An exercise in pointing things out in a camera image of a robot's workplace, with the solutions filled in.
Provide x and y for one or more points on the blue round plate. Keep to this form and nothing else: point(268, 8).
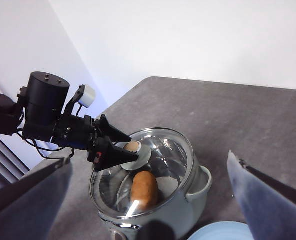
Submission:
point(220, 232)

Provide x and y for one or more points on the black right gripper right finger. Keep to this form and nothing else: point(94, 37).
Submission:
point(270, 207)

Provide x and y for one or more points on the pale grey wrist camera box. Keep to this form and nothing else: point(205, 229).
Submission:
point(87, 96)

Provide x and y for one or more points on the brown potato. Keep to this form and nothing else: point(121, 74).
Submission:
point(144, 190)

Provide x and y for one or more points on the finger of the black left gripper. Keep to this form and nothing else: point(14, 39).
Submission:
point(111, 131)
point(108, 156)

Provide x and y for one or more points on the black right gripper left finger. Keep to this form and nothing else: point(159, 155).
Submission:
point(25, 212)

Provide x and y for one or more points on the grey ribbed panel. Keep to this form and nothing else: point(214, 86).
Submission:
point(3, 162)

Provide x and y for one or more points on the glass lid with green knob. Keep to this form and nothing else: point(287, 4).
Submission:
point(168, 155)

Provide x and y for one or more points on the pale green electric steamer pot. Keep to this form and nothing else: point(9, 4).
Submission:
point(170, 215)

